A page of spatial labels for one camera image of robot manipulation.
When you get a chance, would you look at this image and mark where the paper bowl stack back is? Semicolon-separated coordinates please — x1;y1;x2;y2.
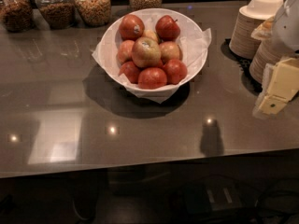
229;0;283;60

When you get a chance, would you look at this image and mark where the red apple front right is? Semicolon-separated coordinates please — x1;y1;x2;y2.
164;59;188;85

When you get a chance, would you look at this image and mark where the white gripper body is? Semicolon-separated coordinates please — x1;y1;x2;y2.
271;0;299;54

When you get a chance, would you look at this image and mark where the paper bowl stack front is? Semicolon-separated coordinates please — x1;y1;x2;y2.
249;39;282;83

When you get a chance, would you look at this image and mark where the red apple back left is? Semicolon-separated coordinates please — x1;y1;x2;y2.
119;14;145;40

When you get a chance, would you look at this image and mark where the small yellow apple behind centre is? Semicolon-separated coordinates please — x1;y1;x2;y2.
142;29;161;44

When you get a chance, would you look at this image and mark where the red apple front centre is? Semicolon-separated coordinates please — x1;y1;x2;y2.
138;67;167;90

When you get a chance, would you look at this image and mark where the red apple front left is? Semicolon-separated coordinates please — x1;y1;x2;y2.
119;61;141;84

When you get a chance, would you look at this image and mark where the dark box under table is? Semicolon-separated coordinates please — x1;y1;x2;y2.
182;184;243;215

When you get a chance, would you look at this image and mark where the dark red apple back right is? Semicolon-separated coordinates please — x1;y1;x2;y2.
155;15;180;41

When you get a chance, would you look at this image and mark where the white paper liner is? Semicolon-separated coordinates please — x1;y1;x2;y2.
92;11;213;105

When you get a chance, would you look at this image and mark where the glass jar dark cereal far-left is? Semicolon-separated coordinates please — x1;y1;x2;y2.
0;0;34;32

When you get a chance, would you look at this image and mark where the large yellow-red apple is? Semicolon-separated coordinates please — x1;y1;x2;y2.
132;37;161;68

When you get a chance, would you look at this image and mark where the red apple left middle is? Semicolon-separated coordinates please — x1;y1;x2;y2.
117;40;135;64

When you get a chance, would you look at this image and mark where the paper bowl stack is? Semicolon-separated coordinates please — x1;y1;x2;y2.
229;0;283;60
249;39;282;83

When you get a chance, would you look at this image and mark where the black tray under stacks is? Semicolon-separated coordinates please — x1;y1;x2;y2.
221;38;263;95

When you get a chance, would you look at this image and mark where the yellow-red apple right middle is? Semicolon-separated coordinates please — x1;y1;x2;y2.
159;41;181;63

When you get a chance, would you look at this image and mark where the glass jar brown cereal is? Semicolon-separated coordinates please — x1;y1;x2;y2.
35;0;75;29

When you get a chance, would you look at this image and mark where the glass jar light cereal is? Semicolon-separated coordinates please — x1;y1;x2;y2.
74;0;111;27

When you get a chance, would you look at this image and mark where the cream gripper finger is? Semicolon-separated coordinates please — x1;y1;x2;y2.
253;58;299;116
251;17;274;41

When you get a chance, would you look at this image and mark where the white bowl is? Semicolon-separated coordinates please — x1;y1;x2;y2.
98;7;209;93

